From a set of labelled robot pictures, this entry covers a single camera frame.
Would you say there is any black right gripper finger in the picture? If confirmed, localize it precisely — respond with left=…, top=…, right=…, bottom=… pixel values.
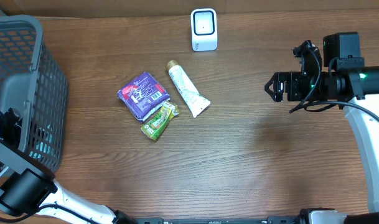
left=264, top=83, right=284, bottom=102
left=265, top=72, right=284, bottom=87

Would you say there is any white tube gold cap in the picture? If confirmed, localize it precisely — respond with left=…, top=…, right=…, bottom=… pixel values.
left=166, top=60, right=211, bottom=118

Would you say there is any green tea drink carton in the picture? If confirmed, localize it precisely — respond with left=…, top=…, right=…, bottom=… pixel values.
left=141, top=101, right=180, bottom=141

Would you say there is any purple Carefree pad pack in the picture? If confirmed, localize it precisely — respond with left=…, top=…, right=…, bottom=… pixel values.
left=117, top=72, right=170, bottom=123

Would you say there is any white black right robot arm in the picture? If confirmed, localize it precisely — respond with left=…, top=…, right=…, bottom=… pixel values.
left=264, top=32, right=379, bottom=223

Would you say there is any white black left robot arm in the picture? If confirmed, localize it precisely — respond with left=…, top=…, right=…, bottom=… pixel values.
left=0, top=109, right=135, bottom=224

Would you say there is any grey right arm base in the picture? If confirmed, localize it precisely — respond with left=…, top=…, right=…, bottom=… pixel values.
left=299, top=208, right=348, bottom=224

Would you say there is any white barcode scanner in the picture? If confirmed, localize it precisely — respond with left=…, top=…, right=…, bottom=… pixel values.
left=190, top=8, right=218, bottom=52

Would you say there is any grey plastic mesh basket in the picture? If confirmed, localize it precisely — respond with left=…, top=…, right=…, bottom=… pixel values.
left=0, top=15, right=69, bottom=172

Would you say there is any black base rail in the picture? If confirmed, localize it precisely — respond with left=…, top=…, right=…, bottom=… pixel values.
left=134, top=216, right=301, bottom=224

